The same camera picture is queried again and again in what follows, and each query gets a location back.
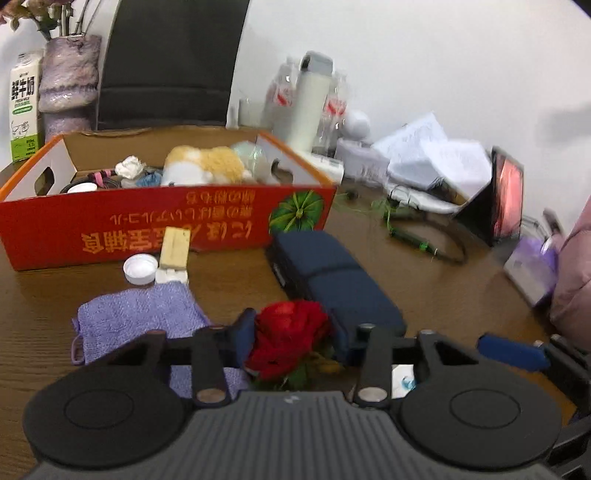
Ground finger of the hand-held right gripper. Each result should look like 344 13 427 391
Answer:
478 332 553 373

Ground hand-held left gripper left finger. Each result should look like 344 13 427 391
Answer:
85 308 258 407

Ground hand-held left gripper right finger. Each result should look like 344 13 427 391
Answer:
333 320 505 407

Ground red artificial rose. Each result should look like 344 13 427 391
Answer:
244 300 345 391

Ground white ribbed round lid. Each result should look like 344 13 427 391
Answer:
123 254 158 285

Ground pearly white plastic wrap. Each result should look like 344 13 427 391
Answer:
231 141 278 185

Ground white and yellow plush sheep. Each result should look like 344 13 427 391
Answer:
161 145 254 186

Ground red cardboard box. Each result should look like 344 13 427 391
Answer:
0 130 338 272

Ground black braided cable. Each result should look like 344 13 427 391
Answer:
60 168 124 193

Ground white tissue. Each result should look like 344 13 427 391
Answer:
115 156 147 180

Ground wooden desktop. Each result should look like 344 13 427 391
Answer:
0 161 578 416

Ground purple packet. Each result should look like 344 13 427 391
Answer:
503 235 560 306

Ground small white block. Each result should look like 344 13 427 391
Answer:
156 268 190 286

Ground navy blue case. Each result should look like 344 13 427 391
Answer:
265 231 408 365

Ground pink clothing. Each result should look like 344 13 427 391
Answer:
549 196 591 326

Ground purple woven cloth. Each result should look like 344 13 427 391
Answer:
71 281 250 398

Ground small wooden block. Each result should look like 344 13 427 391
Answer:
159 227 191 271

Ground black and green neckband earphones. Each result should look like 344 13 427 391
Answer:
337 189 468 266

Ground black tablet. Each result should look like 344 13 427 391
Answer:
452 147 526 247

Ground small white charger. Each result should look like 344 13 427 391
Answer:
311 154 345 183

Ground stack of white papers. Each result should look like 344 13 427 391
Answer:
372 111 492 195

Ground white round speaker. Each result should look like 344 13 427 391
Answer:
344 111 372 141

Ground white thermos bottle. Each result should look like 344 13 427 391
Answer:
286 52 334 153

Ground clear water bottle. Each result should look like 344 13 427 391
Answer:
263 60 301 134
323 71 350 153

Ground black chair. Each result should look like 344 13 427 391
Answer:
97 0 250 132

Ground purple textured vase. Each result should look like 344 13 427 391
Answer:
38 34 102 134

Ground white and green milk carton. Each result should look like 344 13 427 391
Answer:
9 52 44 162

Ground dried flowers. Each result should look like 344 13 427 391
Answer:
0 0 88 40

